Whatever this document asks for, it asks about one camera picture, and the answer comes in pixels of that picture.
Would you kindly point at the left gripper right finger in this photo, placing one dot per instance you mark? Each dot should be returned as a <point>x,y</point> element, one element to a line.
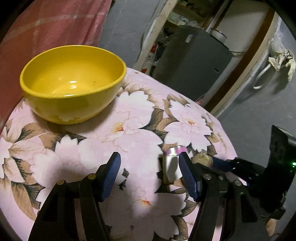
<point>240,220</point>

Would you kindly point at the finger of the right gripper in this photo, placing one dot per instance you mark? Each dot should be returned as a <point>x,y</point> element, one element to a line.
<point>220,164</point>
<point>251,173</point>

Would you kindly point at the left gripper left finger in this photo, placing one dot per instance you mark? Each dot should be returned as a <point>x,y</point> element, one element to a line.
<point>71,211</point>

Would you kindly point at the grey small refrigerator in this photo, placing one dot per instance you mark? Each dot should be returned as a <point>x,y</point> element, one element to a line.
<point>192,62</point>

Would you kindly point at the white red rice sack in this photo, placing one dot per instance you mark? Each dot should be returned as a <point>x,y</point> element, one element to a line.
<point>150,60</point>

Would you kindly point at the metal pot on fridge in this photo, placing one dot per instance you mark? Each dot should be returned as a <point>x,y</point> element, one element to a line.
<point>218,35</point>

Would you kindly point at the yellow plastic bowl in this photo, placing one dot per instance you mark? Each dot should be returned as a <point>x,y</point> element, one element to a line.
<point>71,84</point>

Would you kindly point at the pink checked cloth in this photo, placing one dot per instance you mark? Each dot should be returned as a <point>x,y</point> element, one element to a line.
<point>42,26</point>

